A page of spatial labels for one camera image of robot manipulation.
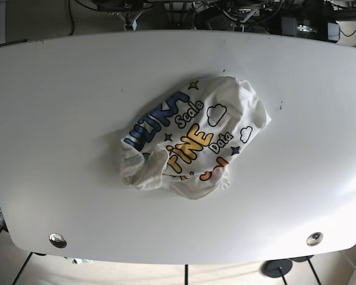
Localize metal table grommet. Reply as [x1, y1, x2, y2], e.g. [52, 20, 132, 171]
[306, 232, 323, 246]
[49, 233, 67, 249]

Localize white printed T-shirt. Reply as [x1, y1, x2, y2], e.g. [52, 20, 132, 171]
[120, 77, 271, 200]

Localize right metal table grommet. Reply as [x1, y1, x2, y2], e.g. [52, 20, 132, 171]
[306, 232, 323, 246]

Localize left metal table grommet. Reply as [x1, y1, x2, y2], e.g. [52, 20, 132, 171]
[49, 233, 67, 249]

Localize round black stand base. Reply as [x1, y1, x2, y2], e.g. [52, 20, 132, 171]
[261, 259, 293, 278]

